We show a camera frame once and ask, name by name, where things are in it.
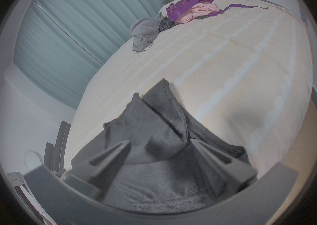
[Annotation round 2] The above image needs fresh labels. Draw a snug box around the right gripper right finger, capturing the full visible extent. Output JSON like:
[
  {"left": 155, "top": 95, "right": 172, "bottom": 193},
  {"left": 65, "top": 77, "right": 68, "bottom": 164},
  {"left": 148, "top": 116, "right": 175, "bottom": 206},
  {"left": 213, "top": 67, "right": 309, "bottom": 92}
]
[{"left": 190, "top": 140, "right": 258, "bottom": 196}]

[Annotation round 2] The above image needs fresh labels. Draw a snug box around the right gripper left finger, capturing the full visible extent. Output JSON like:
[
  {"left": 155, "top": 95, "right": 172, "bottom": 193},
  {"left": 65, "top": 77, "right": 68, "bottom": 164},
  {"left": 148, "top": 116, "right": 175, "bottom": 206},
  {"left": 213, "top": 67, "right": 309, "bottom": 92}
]
[{"left": 65, "top": 140, "right": 131, "bottom": 197}]

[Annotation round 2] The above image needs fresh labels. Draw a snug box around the bed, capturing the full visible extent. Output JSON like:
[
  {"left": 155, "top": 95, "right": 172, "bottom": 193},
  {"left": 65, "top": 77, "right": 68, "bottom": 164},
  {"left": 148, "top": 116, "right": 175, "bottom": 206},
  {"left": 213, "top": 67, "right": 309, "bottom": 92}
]
[{"left": 65, "top": 0, "right": 316, "bottom": 182}]

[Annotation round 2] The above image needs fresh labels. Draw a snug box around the black chest of drawers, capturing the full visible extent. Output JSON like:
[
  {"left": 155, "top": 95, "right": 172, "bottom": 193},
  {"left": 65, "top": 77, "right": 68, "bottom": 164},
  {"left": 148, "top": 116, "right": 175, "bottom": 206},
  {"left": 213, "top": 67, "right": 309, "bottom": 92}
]
[{"left": 43, "top": 121, "right": 72, "bottom": 171}]

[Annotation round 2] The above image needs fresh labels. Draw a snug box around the round white mirror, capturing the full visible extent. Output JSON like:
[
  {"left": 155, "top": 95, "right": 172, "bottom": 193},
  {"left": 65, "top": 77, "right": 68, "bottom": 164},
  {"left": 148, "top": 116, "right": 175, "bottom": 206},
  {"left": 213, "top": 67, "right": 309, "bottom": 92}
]
[{"left": 24, "top": 151, "right": 41, "bottom": 170}]

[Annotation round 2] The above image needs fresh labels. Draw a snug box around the blue-green curtain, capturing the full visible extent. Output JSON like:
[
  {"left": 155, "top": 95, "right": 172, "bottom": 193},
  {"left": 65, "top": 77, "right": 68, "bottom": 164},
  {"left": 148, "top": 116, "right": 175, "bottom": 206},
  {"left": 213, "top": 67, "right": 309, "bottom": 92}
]
[
  {"left": 12, "top": 0, "right": 104, "bottom": 110},
  {"left": 35, "top": 0, "right": 169, "bottom": 64}
]

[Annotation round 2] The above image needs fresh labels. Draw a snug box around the grey garment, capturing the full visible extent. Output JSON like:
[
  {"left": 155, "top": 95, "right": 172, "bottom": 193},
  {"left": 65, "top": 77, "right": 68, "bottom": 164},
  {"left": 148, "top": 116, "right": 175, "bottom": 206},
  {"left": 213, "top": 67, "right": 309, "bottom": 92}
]
[{"left": 130, "top": 13, "right": 164, "bottom": 52}]

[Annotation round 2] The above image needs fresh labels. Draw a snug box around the small black garment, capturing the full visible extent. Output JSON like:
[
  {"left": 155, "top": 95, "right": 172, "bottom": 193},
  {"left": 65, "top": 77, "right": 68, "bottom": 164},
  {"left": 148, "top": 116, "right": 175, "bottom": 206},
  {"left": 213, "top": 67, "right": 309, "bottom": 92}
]
[{"left": 158, "top": 18, "right": 179, "bottom": 32}]

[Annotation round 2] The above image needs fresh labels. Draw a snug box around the pink garment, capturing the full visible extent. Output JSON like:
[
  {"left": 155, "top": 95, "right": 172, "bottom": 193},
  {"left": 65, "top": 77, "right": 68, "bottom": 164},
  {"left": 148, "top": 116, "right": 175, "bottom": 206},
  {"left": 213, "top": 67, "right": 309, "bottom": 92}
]
[{"left": 177, "top": 2, "right": 220, "bottom": 24}]

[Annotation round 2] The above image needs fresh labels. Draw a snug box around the purple garment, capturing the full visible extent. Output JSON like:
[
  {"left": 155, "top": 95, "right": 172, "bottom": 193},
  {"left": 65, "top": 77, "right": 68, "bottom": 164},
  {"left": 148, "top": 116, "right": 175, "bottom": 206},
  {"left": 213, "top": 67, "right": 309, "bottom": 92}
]
[{"left": 166, "top": 0, "right": 269, "bottom": 24}]

